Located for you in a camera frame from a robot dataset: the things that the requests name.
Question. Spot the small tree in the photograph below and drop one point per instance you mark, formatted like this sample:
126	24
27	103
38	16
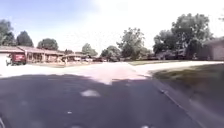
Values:
111	52
88	50

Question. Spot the tall leafy tree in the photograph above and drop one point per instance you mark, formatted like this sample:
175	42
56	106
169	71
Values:
131	43

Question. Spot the grass lawn strip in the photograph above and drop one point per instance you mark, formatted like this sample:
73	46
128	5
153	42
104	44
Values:
150	62

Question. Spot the grey asphalt road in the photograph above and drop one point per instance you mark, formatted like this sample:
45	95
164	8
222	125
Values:
100	103

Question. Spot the dark bushy tree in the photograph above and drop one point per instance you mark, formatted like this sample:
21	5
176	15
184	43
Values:
163	41

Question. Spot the wide concrete driveway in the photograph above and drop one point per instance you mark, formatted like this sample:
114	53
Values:
173	65

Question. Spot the round dark tree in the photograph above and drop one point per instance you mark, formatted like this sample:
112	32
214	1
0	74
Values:
48	44

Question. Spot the long low brick house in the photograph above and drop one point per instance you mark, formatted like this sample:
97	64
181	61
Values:
36	54

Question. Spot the shaded grass lawn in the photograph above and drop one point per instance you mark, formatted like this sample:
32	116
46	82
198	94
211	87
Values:
190	78

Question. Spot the big broad tree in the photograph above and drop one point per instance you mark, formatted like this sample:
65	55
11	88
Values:
191	31

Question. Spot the grey concrete kerb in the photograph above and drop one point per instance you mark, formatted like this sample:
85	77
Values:
196	107

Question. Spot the red vehicle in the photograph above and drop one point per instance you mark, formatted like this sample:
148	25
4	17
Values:
17	59

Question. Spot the dark building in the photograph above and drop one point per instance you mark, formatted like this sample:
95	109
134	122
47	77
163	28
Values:
215	50

